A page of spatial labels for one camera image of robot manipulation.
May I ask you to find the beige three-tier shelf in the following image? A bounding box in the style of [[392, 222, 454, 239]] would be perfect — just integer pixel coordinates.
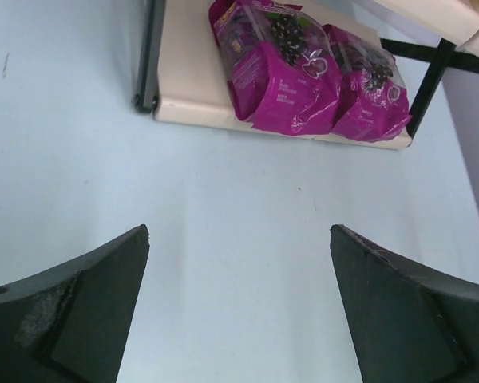
[[135, 1, 479, 149]]

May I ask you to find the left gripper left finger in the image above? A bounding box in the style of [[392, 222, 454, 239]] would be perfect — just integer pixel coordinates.
[[0, 225, 149, 382]]

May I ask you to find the purple grape candy bag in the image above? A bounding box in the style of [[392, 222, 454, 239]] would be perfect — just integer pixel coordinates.
[[208, 1, 342, 136], [323, 24, 411, 143]]

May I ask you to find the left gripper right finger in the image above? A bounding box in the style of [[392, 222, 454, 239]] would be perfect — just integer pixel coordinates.
[[331, 225, 479, 382]]

